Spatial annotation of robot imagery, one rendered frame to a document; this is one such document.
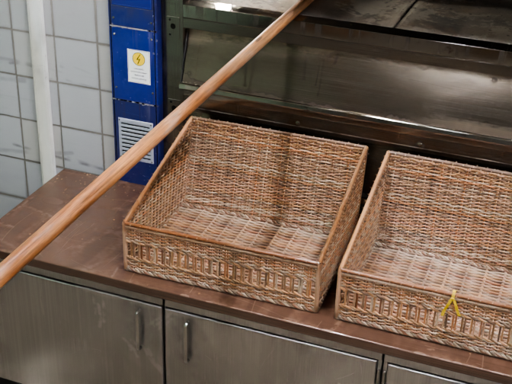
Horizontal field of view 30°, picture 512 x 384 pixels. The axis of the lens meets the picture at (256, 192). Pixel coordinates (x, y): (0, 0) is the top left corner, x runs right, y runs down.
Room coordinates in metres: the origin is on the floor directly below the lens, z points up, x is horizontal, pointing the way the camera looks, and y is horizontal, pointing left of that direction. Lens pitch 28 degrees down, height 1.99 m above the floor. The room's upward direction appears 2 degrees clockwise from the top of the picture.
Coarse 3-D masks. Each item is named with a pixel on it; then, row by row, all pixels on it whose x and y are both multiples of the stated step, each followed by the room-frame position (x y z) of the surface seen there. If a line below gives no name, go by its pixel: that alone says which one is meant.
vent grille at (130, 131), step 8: (120, 120) 2.69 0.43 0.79; (128, 120) 2.68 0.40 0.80; (136, 120) 2.67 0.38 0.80; (120, 128) 2.69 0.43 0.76; (128, 128) 2.69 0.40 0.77; (136, 128) 2.67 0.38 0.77; (144, 128) 2.66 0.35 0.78; (152, 128) 2.66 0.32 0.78; (120, 136) 2.69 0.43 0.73; (128, 136) 2.68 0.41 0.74; (136, 136) 2.68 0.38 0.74; (120, 144) 2.69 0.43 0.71; (128, 144) 2.68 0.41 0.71; (120, 152) 2.69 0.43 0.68; (152, 152) 2.66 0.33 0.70; (144, 160) 2.67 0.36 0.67; (152, 160) 2.66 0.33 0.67
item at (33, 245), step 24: (312, 0) 2.69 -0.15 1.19; (216, 72) 2.05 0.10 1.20; (192, 96) 1.90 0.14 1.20; (168, 120) 1.77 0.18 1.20; (144, 144) 1.66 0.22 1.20; (120, 168) 1.56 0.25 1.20; (96, 192) 1.47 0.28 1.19; (72, 216) 1.39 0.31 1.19; (48, 240) 1.31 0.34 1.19; (0, 264) 1.22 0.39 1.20; (24, 264) 1.25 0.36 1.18; (0, 288) 1.19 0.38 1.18
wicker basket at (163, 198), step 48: (192, 144) 2.58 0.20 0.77; (240, 144) 2.53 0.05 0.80; (288, 144) 2.49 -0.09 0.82; (336, 144) 2.46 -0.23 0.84; (144, 192) 2.28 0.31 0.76; (240, 192) 2.49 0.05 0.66; (288, 192) 2.46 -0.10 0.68; (336, 192) 2.41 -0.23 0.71; (144, 240) 2.14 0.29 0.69; (192, 240) 2.10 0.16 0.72; (240, 240) 2.33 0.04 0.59; (288, 240) 2.34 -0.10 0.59; (336, 240) 2.15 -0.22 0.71; (240, 288) 2.06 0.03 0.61; (288, 288) 2.09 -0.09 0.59
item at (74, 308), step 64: (64, 192) 2.60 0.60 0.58; (128, 192) 2.61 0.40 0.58; (192, 192) 2.63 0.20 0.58; (0, 256) 2.25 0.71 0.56; (64, 256) 2.23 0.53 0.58; (0, 320) 2.26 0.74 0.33; (64, 320) 2.19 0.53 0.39; (128, 320) 2.12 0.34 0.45; (192, 320) 2.05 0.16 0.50; (256, 320) 1.98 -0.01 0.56; (320, 320) 1.96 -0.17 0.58; (448, 320) 1.98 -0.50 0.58
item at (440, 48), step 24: (192, 0) 2.70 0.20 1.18; (240, 24) 2.59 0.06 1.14; (264, 24) 2.57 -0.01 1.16; (288, 24) 2.54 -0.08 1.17; (312, 24) 2.52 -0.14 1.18; (336, 24) 2.51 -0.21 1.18; (360, 24) 2.52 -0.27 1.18; (408, 48) 2.43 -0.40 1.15; (432, 48) 2.40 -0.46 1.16; (456, 48) 2.38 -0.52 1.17; (480, 48) 2.36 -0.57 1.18; (504, 48) 2.36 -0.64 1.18
